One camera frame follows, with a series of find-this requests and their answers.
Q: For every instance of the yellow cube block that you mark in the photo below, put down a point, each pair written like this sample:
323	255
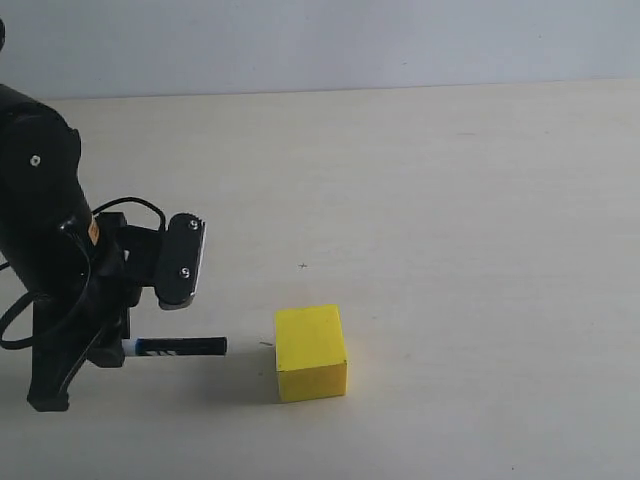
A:
311	354

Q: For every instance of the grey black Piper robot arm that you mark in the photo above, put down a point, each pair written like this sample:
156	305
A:
68	260

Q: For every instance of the black and white whiteboard marker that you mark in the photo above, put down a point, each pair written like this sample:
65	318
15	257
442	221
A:
201	346

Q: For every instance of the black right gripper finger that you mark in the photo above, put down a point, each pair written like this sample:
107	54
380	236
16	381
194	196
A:
109	353

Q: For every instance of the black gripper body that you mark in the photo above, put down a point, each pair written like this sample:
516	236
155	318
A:
63	335

